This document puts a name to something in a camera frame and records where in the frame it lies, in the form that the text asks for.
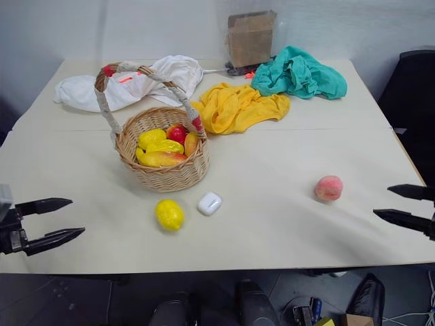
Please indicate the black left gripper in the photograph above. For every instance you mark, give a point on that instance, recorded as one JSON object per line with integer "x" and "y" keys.
{"x": 12, "y": 234}

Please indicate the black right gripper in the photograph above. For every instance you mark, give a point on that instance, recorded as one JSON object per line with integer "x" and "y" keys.
{"x": 433, "y": 210}

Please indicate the pink peach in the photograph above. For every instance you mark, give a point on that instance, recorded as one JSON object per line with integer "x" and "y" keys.
{"x": 328, "y": 188}

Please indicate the black chair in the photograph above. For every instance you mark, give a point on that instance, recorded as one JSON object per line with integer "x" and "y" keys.
{"x": 413, "y": 108}

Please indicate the black bag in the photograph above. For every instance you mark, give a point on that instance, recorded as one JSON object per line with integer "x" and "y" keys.
{"x": 368, "y": 299}

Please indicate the small brown cardboard box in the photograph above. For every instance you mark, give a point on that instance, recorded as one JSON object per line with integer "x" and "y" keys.
{"x": 357, "y": 320}

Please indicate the large yellow red mango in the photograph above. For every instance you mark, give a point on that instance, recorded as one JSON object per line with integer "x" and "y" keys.
{"x": 159, "y": 158}

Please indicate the white cloth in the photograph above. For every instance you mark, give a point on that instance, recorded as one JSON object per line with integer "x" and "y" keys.
{"x": 85, "y": 93}

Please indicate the yellow ridged starfruit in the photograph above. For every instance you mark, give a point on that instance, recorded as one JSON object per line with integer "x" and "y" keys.
{"x": 166, "y": 146}

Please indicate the yellow block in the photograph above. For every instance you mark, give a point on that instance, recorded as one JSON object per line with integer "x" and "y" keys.
{"x": 324, "y": 322}

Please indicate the dark rounded shape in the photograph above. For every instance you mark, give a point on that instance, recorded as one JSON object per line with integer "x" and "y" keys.
{"x": 171, "y": 310}
{"x": 256, "y": 305}

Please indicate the red apple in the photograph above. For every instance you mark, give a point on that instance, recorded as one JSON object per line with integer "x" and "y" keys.
{"x": 176, "y": 133}

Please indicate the white earbuds case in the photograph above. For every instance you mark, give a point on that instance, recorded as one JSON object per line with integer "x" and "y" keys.
{"x": 209, "y": 203}

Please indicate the small orange yellow mango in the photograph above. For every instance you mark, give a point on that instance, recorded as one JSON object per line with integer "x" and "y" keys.
{"x": 191, "y": 144}

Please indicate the teal cloth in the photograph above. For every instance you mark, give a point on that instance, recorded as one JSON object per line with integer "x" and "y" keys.
{"x": 299, "y": 74}

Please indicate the yellow cloth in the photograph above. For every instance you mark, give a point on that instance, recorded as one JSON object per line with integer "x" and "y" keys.
{"x": 238, "y": 108}

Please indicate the black flat object with orange bits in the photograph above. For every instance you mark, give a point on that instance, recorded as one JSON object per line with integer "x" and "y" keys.
{"x": 239, "y": 70}

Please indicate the white thin rod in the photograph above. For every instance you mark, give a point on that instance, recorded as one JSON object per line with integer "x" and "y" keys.
{"x": 214, "y": 70}

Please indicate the cardboard box in clear plastic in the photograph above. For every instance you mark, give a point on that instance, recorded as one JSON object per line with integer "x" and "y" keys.
{"x": 249, "y": 40}

